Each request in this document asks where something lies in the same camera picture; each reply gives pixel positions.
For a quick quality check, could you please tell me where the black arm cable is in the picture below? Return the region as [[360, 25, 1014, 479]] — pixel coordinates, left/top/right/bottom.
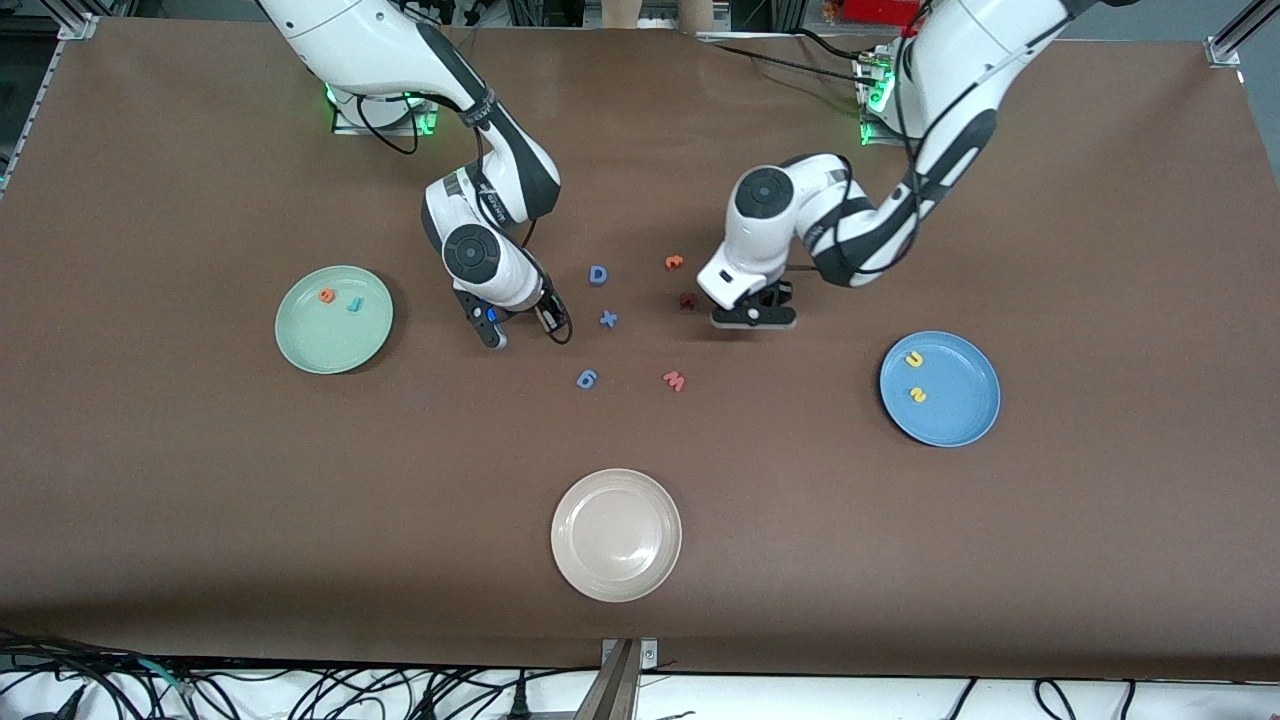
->
[[355, 92, 574, 347], [785, 0, 1076, 276]]

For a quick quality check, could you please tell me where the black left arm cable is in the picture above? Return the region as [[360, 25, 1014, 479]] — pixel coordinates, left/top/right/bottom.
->
[[785, 0, 1076, 276]]

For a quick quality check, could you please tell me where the black table cable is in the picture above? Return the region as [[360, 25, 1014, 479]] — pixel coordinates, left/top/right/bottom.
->
[[712, 28, 881, 93]]

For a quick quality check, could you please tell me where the pale green plate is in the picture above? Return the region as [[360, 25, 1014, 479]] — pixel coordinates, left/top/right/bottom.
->
[[275, 265, 395, 376]]

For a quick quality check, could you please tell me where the red box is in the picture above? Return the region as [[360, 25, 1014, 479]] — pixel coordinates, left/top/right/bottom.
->
[[840, 0, 926, 25]]

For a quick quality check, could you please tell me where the blue plate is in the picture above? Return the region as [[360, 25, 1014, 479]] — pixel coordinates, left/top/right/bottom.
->
[[879, 331, 1002, 448]]

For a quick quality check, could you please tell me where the aluminium frame corner profile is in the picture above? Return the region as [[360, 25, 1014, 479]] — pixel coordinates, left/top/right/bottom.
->
[[55, 0, 101, 41], [1205, 0, 1280, 69]]

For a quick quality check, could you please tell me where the beige plate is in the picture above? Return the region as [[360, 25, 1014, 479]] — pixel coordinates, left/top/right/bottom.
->
[[550, 468, 684, 603]]

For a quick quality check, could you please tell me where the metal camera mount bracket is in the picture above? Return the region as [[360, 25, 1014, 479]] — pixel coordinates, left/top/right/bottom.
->
[[575, 638, 659, 720]]

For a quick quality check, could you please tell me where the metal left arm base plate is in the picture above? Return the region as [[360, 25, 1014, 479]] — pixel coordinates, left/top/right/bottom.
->
[[856, 50, 906, 147]]

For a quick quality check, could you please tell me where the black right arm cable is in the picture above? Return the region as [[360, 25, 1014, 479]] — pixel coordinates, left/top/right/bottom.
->
[[355, 92, 574, 347]]

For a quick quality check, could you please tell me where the teal cable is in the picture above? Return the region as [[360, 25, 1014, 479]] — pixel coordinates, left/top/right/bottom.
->
[[138, 658, 197, 698]]

